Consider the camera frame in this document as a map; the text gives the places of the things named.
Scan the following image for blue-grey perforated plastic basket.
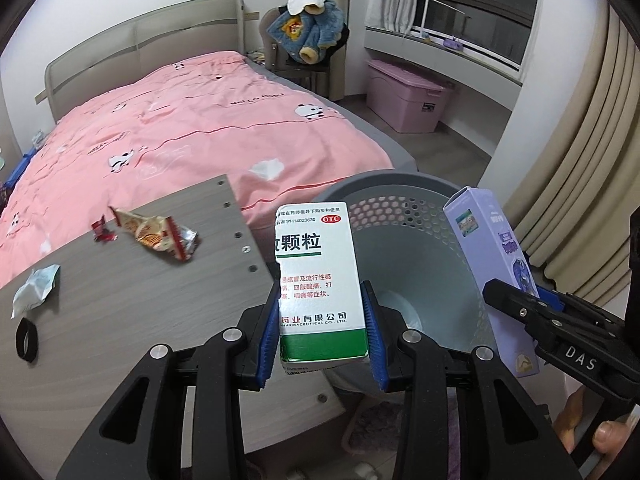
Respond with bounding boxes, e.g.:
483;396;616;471
311;170;506;396

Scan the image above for white green medicine box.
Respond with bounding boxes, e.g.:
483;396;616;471
274;202;371;377

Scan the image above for white bay window ledge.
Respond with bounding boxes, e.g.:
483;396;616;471
365;27;526;126

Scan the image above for black tape roll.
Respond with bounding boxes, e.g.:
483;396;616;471
15;317;38;362

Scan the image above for purple cartoon print box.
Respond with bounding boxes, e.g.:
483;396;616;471
442;186;542;378

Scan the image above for person's right hand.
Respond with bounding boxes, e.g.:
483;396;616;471
555;384;640;459

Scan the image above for red beige snack wrapper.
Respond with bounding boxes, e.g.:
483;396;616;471
109;206;200;262

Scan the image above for blue fleece jacket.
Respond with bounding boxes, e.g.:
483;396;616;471
266;0;346;65

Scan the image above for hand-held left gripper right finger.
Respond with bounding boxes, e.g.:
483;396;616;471
361;280;583;480

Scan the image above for white desk lamp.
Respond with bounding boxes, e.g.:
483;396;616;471
419;0;468;41

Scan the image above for small red candy wrapper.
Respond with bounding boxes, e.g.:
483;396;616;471
91;215;118;242

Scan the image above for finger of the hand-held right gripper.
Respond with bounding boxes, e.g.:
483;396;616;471
483;278;567;344
537;287;626;333

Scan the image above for crumpled white wrapper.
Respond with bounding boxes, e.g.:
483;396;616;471
11;263;62;318

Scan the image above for pink plastic storage box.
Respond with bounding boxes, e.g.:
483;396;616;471
365;58;457;134

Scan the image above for grey upholstered bed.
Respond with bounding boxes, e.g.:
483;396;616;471
35;0;418;171

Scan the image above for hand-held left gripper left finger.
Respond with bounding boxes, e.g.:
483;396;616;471
55;282;283;480

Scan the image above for blue flat object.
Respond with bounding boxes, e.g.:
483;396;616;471
5;152;36;188

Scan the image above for grey chair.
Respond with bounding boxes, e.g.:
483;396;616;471
260;7;348;101

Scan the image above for dark window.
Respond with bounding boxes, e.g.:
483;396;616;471
420;0;546;71

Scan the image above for bed with pink cover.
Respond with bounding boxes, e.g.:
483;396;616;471
0;51;396;286

